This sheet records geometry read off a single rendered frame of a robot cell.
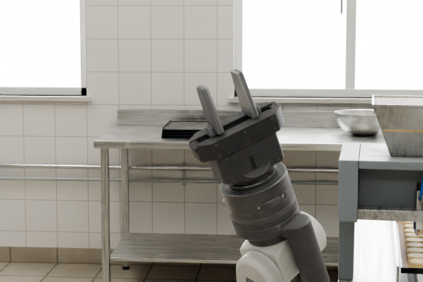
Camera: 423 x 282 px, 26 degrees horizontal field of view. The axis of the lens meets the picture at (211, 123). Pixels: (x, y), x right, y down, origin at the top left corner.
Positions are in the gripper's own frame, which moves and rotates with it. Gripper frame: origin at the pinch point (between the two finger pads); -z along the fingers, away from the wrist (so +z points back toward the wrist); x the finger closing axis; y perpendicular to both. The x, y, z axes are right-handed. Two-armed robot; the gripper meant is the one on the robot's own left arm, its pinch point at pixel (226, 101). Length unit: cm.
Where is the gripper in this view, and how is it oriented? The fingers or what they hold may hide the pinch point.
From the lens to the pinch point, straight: 112.4
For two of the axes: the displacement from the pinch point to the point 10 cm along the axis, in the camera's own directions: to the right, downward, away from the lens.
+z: 3.1, 8.8, 3.6
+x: 8.7, -4.1, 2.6
